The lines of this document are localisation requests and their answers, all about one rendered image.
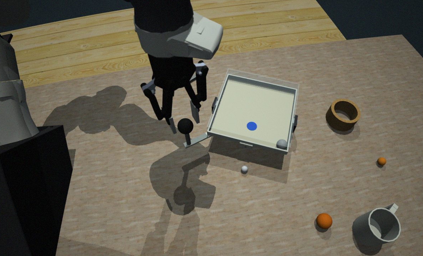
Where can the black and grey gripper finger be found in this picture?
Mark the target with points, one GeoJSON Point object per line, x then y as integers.
{"type": "Point", "coordinates": [201, 73]}
{"type": "Point", "coordinates": [167, 97]}

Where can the dark grey mug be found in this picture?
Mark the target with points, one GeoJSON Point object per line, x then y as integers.
{"type": "Point", "coordinates": [378, 226]}

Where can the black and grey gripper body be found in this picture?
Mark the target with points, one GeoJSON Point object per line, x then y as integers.
{"type": "Point", "coordinates": [173, 68]}

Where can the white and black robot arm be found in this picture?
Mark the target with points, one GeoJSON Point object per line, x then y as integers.
{"type": "Point", "coordinates": [165, 28]}

